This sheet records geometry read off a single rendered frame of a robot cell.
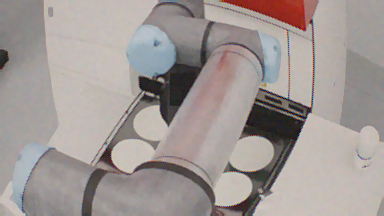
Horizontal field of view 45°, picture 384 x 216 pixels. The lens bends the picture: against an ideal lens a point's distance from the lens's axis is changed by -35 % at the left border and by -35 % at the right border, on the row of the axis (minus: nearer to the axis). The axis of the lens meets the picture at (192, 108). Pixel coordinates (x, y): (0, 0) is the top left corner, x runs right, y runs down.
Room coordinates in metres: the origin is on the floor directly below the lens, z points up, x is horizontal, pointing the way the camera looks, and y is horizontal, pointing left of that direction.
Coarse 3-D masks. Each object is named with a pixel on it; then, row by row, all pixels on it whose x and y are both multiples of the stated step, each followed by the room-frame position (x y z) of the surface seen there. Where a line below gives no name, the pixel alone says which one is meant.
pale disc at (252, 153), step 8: (256, 136) 0.94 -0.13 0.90; (240, 144) 0.93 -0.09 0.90; (248, 144) 0.92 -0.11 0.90; (256, 144) 0.92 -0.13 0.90; (264, 144) 0.92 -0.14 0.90; (240, 152) 0.90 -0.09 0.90; (248, 152) 0.90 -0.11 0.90; (256, 152) 0.90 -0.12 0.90; (264, 152) 0.89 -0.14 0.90; (272, 152) 0.89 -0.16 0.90; (232, 160) 0.88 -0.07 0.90; (240, 160) 0.88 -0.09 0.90; (248, 160) 0.88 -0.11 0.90; (256, 160) 0.87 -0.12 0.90; (264, 160) 0.87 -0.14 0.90; (240, 168) 0.86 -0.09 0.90; (248, 168) 0.85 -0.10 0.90; (256, 168) 0.85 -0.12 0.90
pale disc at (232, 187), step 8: (224, 176) 0.84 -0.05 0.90; (232, 176) 0.84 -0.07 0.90; (240, 176) 0.83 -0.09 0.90; (216, 184) 0.82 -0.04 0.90; (224, 184) 0.82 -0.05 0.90; (232, 184) 0.81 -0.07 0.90; (240, 184) 0.81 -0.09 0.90; (248, 184) 0.81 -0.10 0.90; (216, 192) 0.80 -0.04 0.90; (224, 192) 0.79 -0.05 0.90; (232, 192) 0.79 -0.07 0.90; (240, 192) 0.79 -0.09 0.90; (248, 192) 0.78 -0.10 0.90; (216, 200) 0.77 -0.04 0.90; (224, 200) 0.77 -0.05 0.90; (232, 200) 0.77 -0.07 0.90; (240, 200) 0.76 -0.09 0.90
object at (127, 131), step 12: (144, 96) 1.08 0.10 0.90; (132, 120) 1.01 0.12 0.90; (120, 132) 0.98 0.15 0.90; (132, 132) 0.98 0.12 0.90; (252, 132) 0.96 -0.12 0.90; (156, 144) 0.94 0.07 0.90; (276, 144) 0.91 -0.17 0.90; (108, 156) 0.91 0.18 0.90; (276, 156) 0.88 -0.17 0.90; (108, 168) 0.87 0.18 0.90; (228, 168) 0.86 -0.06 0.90; (264, 168) 0.85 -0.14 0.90; (252, 180) 0.82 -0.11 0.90; (264, 180) 0.81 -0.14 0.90; (252, 192) 0.78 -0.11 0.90; (240, 204) 0.75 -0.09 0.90
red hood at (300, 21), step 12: (216, 0) 1.00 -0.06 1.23; (228, 0) 0.98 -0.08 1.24; (240, 0) 0.97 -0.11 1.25; (252, 0) 0.95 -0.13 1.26; (264, 0) 0.94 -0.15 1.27; (276, 0) 0.93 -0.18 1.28; (288, 0) 0.91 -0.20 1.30; (300, 0) 0.90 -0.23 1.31; (312, 0) 0.98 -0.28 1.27; (264, 12) 0.94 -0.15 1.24; (276, 12) 0.93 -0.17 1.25; (288, 12) 0.91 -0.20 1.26; (300, 12) 0.90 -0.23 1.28; (312, 12) 0.97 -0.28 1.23; (300, 24) 0.90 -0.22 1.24
